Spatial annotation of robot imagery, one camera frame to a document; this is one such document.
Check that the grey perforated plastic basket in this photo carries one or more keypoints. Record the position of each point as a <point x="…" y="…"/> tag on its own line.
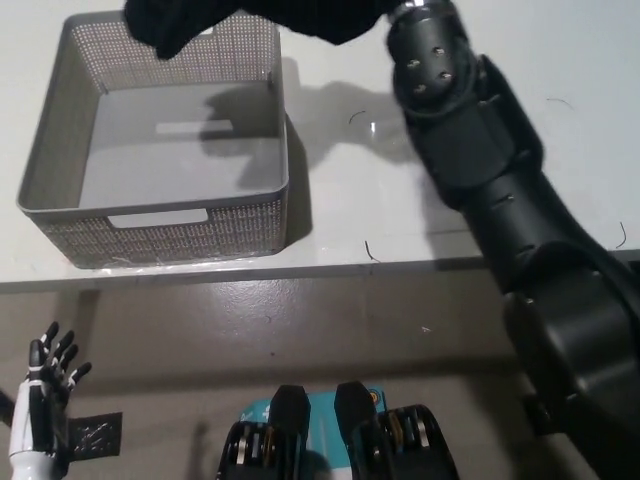
<point x="60" y="150"/>

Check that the black t-shirt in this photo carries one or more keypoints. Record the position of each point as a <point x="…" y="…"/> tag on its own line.
<point x="310" y="17"/>

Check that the black ribbed robot body block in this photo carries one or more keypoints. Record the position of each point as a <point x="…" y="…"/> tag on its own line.
<point x="280" y="440"/>
<point x="400" y="440"/>

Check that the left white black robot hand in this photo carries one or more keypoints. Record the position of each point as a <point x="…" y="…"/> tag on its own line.
<point x="37" y="410"/>

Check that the black floor tape patch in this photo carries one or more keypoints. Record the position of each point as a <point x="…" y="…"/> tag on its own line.
<point x="95" y="435"/>
<point x="537" y="415"/>

